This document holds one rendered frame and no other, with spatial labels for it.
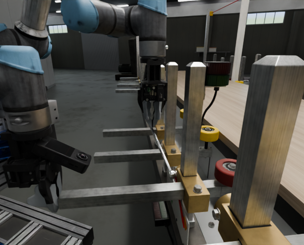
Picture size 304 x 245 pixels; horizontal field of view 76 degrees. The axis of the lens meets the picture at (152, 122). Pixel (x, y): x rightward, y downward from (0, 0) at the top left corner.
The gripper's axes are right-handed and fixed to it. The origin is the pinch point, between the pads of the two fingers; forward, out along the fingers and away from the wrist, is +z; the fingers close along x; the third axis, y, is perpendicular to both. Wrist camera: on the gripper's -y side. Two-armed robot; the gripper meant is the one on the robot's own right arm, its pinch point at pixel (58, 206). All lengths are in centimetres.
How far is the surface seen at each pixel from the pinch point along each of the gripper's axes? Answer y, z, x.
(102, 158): -7.3, 1.0, -23.6
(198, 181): -33.8, -4.4, 0.1
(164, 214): -26.9, 12.5, -7.6
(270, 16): -778, -222, -1064
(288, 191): -50, -7, 9
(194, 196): -31.3, -4.1, 4.9
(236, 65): -128, -22, -160
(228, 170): -40.1, -8.0, 1.7
